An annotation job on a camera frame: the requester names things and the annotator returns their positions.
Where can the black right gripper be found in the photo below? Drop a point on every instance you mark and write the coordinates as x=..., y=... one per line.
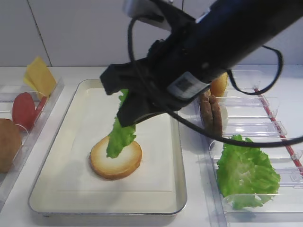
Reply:
x=165, y=62

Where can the green lettuce leaf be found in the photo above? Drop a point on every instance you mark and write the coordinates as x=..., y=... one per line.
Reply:
x=119, y=138
x=246, y=177

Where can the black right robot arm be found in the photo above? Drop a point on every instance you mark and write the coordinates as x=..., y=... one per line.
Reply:
x=232, y=28

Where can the yellow cheese slice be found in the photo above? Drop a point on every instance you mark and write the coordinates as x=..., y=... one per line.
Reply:
x=39, y=78

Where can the red tomato slice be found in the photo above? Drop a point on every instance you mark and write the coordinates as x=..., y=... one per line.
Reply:
x=40, y=106
x=23, y=111

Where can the green lettuce leaf in rack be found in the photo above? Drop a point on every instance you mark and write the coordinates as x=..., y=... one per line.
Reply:
x=246, y=177

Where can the white metal tray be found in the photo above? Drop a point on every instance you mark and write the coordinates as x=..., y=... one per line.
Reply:
x=79, y=175

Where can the bottom bun slice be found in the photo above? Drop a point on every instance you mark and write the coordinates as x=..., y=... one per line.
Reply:
x=115, y=168

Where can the bun slice in right rack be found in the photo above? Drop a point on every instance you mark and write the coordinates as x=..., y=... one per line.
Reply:
x=219, y=85

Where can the clear left food rack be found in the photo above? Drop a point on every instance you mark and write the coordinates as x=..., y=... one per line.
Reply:
x=29, y=135

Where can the clear food rack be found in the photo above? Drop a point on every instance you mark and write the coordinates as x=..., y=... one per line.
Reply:
x=29, y=135
x=245, y=120

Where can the brown top bun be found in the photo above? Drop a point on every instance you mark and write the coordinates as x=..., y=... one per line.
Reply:
x=10, y=142

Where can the clear right food rack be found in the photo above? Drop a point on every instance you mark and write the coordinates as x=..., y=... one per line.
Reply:
x=245, y=120

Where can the red rack rail strip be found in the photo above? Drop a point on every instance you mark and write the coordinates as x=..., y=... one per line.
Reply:
x=289, y=149

